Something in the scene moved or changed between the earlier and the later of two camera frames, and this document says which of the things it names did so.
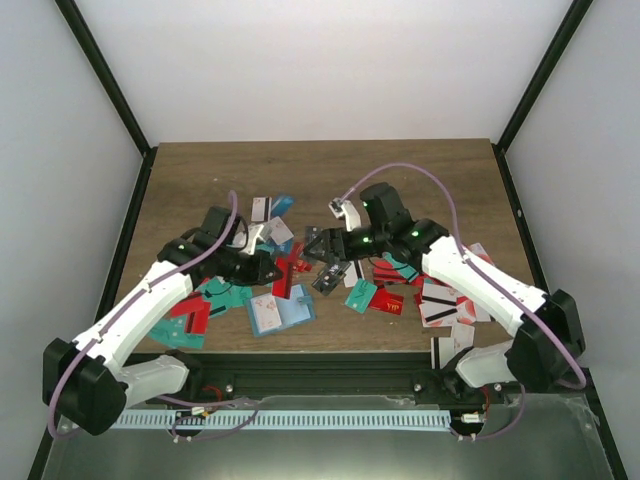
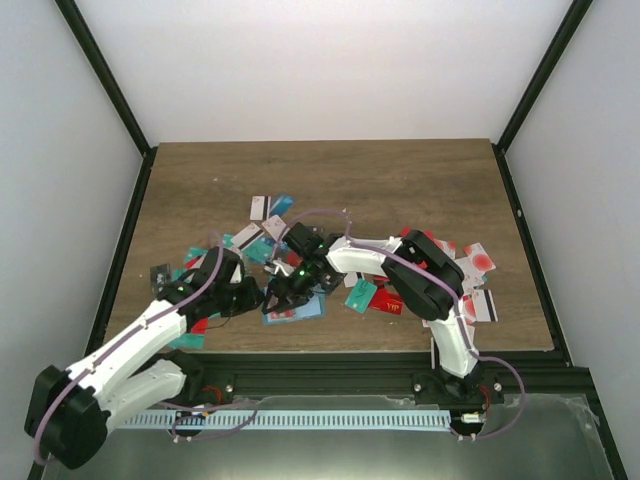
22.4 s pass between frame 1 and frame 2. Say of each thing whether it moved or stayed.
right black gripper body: moved
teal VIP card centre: stayed
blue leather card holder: moved
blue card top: stayed
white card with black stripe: stayed
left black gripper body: moved
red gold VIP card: stayed
